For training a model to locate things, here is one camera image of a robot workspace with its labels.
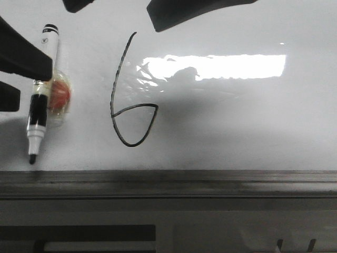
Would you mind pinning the grey metal whiteboard tray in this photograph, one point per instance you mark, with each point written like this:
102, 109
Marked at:
167, 184

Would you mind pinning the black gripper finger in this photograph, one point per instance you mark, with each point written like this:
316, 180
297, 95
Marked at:
19, 56
73, 6
10, 98
165, 14

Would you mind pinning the red magnet under tape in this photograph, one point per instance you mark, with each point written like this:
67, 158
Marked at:
59, 102

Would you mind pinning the white black whiteboard marker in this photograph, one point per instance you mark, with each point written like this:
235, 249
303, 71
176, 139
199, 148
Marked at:
37, 118

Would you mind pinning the white glossy whiteboard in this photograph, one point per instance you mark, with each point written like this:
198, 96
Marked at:
249, 87

